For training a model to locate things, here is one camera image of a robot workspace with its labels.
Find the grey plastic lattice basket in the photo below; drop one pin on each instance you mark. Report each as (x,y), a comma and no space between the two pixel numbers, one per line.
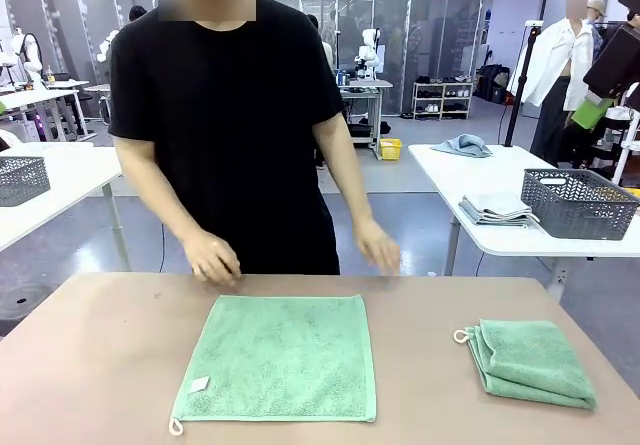
(25,180)
(575,210)

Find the light grey towel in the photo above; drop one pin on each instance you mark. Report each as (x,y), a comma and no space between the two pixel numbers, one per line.
(497,207)

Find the green terry towel with loop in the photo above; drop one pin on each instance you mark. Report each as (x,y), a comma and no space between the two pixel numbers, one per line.
(535,360)
(285,360)

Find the person's right forearm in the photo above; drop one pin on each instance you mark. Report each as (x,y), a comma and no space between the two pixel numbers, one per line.
(165,205)

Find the person's left forearm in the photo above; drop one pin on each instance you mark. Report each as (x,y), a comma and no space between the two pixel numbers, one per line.
(352,195)

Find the person's left hand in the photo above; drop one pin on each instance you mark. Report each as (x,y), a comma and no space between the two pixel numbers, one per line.
(377,245)

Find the person's right hand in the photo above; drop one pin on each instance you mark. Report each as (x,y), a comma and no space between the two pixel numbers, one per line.
(212,260)

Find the mannequin with beige hat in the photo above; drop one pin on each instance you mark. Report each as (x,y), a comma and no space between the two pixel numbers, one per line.
(596,7)

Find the mannequin in white shirt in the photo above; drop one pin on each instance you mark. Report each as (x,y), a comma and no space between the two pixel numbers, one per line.
(550,65)

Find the black shelf cart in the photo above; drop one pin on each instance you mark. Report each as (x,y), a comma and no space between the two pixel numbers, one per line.
(607,135)

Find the black bags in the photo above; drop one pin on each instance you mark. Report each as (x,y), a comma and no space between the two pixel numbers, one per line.
(492,85)

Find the blue grey towel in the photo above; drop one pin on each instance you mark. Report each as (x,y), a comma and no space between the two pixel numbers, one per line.
(465,145)

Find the white shoe rack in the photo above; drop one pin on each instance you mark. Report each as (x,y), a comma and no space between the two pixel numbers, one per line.
(442,100)

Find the yellow bin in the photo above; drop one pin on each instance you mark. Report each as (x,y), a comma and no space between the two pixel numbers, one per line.
(391,150)

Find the white humanoid robot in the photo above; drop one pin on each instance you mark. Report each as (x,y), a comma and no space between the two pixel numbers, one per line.
(369,52)

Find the grey robot table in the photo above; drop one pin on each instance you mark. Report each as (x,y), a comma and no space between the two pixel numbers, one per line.
(365,85)

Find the person in black T-shirt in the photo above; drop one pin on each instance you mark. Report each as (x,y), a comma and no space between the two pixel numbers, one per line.
(225,115)

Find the white side table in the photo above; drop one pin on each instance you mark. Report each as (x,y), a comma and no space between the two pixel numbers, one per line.
(75,175)

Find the yellow drink bottle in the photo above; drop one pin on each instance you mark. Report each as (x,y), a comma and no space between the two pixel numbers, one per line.
(49,76)

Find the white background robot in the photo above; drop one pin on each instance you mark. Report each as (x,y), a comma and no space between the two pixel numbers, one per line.
(31,52)

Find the long white background desk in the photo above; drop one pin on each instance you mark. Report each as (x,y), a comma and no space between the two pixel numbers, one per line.
(30,96)

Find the grey round floor base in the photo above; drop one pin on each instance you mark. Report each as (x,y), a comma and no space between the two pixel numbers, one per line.
(22,301)

